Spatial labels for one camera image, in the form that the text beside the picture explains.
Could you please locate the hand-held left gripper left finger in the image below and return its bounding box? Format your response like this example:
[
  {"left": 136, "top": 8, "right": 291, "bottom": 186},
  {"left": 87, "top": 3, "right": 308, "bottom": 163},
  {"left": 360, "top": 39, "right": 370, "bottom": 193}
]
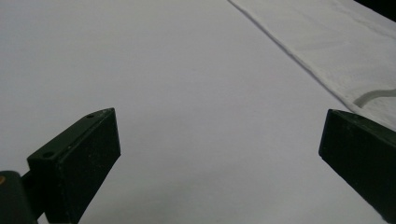
[{"left": 21, "top": 107, "right": 121, "bottom": 224}]

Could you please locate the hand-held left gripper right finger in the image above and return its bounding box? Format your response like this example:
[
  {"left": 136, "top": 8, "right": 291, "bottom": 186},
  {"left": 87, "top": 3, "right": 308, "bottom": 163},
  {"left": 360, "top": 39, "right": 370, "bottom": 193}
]
[{"left": 318, "top": 108, "right": 396, "bottom": 224}]

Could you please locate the white cloth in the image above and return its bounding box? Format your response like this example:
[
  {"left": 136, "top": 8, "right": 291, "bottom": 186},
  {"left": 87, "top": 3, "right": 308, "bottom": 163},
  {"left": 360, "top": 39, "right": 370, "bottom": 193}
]
[{"left": 228, "top": 0, "right": 396, "bottom": 132}]

